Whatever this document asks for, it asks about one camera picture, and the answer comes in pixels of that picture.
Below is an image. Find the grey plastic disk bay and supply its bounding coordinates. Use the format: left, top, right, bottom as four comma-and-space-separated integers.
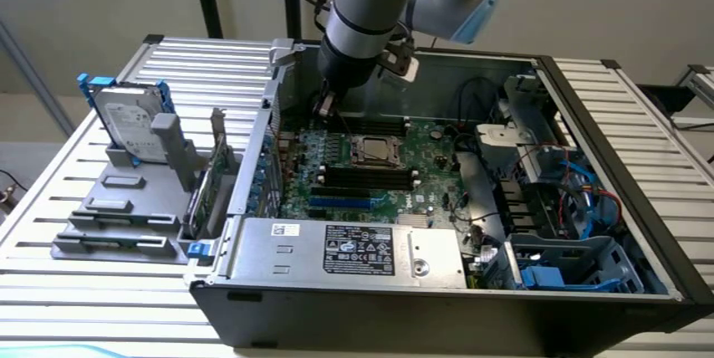
503, 233, 647, 294

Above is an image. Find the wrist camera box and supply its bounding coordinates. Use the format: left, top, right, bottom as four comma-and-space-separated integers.
382, 39, 421, 84

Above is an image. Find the green graphics card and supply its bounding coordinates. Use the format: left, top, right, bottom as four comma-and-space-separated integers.
182, 108, 235, 238

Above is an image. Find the black fan duct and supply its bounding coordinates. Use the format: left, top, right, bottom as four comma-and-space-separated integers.
494, 176, 567, 237

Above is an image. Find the blue disk caddy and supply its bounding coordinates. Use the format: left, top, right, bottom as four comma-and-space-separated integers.
76, 74, 187, 169

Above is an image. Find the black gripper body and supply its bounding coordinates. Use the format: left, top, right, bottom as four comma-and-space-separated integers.
317, 39, 387, 98

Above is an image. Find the black RAM slot bank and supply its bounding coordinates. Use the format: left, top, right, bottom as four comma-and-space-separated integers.
333, 114, 413, 134
318, 164, 422, 192

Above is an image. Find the small silver heat sink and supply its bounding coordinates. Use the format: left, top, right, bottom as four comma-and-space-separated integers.
398, 212, 438, 228

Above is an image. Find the light blue object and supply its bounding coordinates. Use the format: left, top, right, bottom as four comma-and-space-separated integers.
0, 343, 108, 358

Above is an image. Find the red wire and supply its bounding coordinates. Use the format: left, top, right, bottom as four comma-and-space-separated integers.
511, 145, 623, 233

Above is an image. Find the grey case latch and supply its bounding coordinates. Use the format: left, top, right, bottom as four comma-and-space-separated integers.
268, 38, 307, 68

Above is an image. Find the black looped wire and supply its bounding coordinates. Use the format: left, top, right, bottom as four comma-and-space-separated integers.
454, 76, 510, 130

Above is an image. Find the black box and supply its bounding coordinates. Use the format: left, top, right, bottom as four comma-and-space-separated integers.
635, 84, 697, 115

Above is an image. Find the green motherboard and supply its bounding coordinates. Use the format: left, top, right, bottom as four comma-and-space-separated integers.
276, 117, 485, 282

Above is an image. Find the silver power supply box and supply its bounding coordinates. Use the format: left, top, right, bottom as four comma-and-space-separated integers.
211, 217, 469, 290

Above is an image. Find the blue data wire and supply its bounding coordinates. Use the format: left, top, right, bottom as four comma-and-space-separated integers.
557, 156, 625, 246

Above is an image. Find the black expansion slot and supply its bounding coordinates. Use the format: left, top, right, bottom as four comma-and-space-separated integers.
310, 187, 374, 199

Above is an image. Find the blue case latch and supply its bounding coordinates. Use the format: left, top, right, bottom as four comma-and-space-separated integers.
187, 239, 215, 259

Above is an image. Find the neighbouring slat table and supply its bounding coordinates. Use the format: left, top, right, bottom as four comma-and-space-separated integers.
669, 64, 714, 129

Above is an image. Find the blue expansion slot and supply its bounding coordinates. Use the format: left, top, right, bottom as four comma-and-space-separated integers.
309, 196, 374, 212

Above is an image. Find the black cable with plug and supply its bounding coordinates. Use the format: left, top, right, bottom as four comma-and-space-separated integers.
0, 168, 24, 213

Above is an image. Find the silver hard disk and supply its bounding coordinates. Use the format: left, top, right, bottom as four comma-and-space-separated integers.
91, 84, 167, 163

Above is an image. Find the grey parts rack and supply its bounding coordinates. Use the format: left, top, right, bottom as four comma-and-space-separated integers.
51, 112, 246, 265

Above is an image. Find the silver metal drive cage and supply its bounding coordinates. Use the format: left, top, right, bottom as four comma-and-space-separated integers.
473, 74, 589, 186

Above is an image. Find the black open PC case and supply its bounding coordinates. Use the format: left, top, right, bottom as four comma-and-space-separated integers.
187, 38, 714, 350

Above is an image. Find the CPU socket with metal frame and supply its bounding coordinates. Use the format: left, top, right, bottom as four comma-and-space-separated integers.
347, 133, 405, 168

